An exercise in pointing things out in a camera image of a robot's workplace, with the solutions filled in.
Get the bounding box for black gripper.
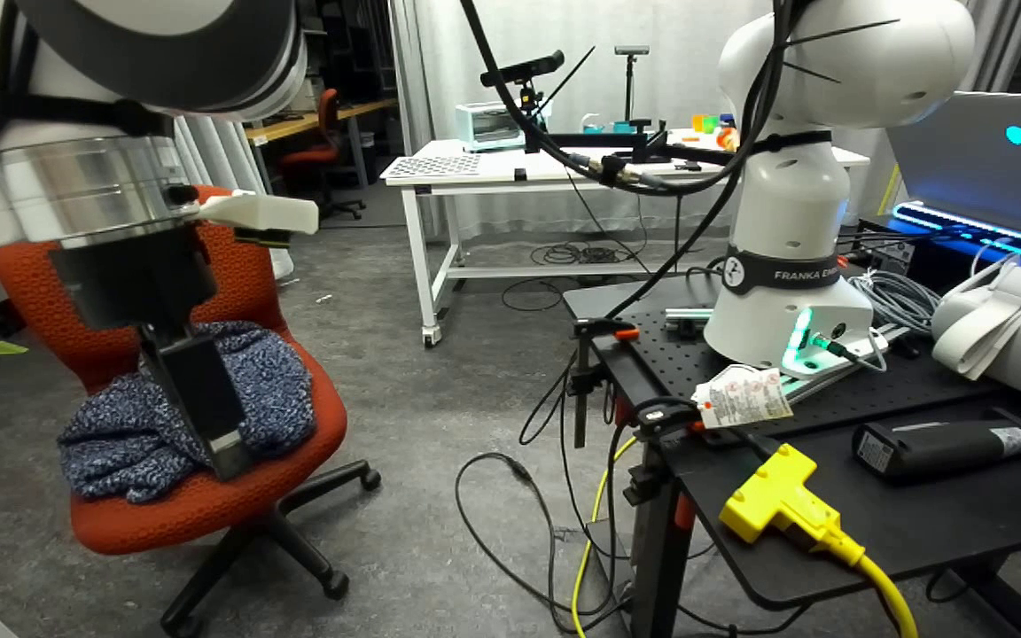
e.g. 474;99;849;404
47;228;257;482

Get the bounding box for blue knit sweater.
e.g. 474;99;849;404
55;319;318;507

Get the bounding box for orange office chair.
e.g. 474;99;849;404
0;189;383;633

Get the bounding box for white curtain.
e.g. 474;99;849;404
170;110;297;283

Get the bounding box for white metal table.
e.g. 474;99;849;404
379;137;763;352

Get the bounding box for red office chair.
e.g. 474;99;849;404
275;84;368;228

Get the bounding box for wooden desk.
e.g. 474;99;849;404
245;97;399;153

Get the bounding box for white keyboard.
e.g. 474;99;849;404
387;153;483;189

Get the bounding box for white plastic box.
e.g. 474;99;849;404
450;103;528;156

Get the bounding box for black metal table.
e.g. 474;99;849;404
561;276;1021;638

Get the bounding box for black pole stand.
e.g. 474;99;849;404
609;41;657;131

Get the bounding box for white crumpled packet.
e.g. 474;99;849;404
689;362;799;432

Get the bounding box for colourful toy blocks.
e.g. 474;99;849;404
661;110;747;158

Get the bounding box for black power brick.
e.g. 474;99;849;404
848;407;1021;486

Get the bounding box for white grey VR headset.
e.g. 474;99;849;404
929;254;1021;404

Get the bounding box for black floor cable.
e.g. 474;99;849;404
450;352;657;638

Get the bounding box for black clamp red handle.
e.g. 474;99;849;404
567;315;646;455

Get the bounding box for thin yellow cable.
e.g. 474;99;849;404
563;427;646;638

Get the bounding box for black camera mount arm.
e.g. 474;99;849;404
513;81;685;166

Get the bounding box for black stereo camera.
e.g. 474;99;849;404
478;49;567;91

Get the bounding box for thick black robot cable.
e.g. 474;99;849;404
457;0;903;347

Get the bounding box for grey cable bundle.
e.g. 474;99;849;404
842;267;950;347

